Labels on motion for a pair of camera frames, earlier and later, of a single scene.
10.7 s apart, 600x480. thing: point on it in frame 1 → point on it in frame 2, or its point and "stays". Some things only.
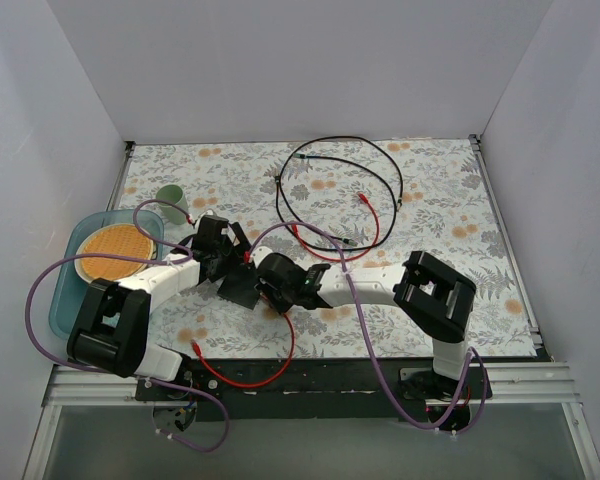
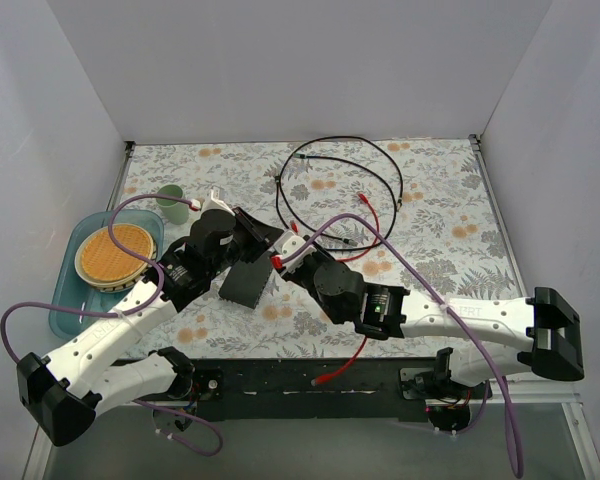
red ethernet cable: x=198 y=354 → x=326 y=378
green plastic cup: x=175 y=194 stays
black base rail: x=307 y=389 stays
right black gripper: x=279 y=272 → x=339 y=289
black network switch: x=239 y=285 stays
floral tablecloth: x=351 y=201 stays
